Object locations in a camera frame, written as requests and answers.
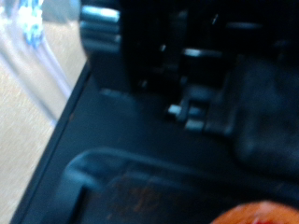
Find black Keurig coffee machine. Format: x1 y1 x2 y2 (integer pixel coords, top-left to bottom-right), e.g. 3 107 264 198
8 0 299 224

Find white coffee pod red lid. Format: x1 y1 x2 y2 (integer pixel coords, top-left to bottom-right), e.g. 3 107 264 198
211 200 299 224

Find clear water reservoir black lid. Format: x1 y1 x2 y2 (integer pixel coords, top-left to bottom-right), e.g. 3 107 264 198
0 0 90 125

